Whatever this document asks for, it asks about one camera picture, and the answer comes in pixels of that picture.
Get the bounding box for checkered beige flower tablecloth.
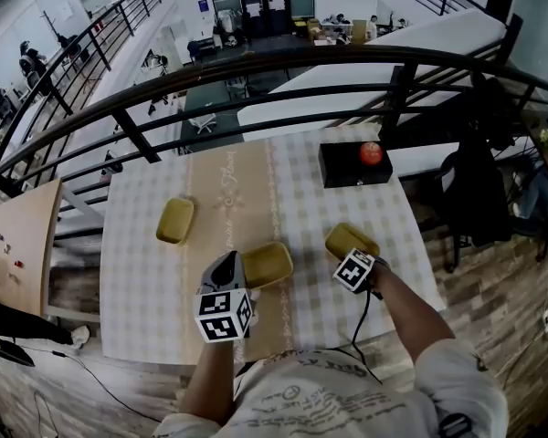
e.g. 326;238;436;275
99;123;448;367

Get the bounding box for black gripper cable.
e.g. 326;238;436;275
350;287;385;385

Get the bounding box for curved black metal railing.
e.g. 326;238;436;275
0;43;548;200

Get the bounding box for person's left forearm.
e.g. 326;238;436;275
177;338;252;426

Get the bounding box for black coat rack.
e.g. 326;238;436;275
40;9;61;38

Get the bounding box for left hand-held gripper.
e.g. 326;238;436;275
194;250;253;345

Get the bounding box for wooden side table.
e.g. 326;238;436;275
0;178;102;326

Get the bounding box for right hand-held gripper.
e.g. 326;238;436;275
332;247;389;296

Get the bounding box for person's right forearm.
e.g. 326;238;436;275
369;266;456;369

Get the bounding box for red apple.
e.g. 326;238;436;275
359;141;385;167

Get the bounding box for black office chair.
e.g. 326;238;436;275
437;70;520;274

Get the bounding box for black-framed glass door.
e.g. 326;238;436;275
205;0;316;40

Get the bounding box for black box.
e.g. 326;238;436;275
318;141;394;189

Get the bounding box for person's white printed shirt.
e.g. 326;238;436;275
153;335;511;438

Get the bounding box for black floor cable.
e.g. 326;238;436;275
26;344;163;423

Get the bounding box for yellow tray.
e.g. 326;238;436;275
155;195;196;246
324;222;381;264
240;241;295;291

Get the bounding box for white office chair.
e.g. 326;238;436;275
189;112;218;135

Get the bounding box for black laptop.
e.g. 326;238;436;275
0;334;37;368

